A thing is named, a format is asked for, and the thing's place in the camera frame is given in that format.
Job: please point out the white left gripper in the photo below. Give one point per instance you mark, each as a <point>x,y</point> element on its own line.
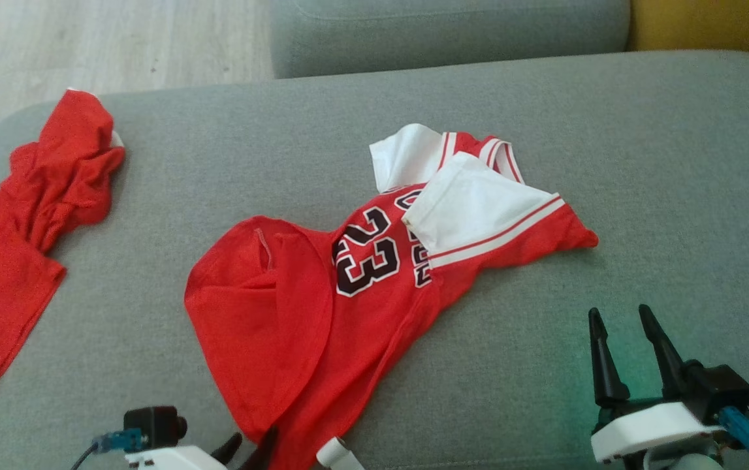
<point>172,460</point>

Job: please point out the red basketball jersey number 23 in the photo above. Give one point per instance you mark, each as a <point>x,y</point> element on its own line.
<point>283,313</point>

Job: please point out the yellow upholstered cushion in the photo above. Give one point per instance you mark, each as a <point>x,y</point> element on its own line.
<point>727,26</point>

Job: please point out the grey stitched sofa cushion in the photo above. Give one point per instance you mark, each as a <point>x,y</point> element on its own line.
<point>446,39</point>

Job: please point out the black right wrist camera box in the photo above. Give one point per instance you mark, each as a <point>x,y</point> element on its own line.
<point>720,388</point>

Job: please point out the red shorts with white hem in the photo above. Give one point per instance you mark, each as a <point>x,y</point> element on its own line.
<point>2,274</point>

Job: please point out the large grey fabric sofa seat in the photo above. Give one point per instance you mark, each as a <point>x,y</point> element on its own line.
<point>609,163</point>

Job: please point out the white cylindrical robot part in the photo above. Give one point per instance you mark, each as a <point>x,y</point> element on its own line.
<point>338,455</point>

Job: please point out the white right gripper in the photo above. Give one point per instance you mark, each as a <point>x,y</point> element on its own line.
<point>648,431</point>

